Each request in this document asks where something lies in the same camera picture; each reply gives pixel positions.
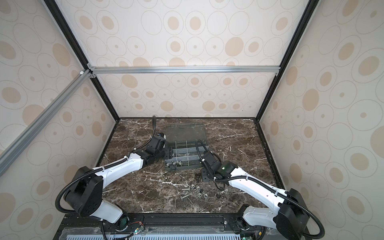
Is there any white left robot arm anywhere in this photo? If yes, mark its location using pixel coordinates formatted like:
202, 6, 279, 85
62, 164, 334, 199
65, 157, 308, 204
56, 133, 173, 230

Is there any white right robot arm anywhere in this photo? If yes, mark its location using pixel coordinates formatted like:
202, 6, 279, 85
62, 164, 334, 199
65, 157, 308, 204
198, 151, 310, 240

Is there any clear grey compartment organizer box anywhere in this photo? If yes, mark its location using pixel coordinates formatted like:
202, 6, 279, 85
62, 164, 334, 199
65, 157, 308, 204
165, 124, 209, 171

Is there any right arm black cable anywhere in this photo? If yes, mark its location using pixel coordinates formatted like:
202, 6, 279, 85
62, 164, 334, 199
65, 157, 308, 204
194, 139, 326, 240

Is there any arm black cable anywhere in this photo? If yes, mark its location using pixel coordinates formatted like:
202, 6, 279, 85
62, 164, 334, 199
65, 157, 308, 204
194, 139, 326, 240
55, 115, 158, 214

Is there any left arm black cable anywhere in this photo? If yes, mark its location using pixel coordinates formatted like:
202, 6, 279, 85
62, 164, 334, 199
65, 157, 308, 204
55, 115, 158, 214

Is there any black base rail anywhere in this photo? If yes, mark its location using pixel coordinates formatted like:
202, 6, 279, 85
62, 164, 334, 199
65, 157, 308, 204
53, 211, 313, 240

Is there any horizontal aluminium frame bar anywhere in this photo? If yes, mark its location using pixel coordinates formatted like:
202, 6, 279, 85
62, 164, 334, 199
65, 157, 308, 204
90, 66, 280, 74

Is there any diagonal aluminium frame bar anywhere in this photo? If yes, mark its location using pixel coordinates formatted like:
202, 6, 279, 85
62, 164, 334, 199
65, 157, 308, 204
1, 70, 91, 175

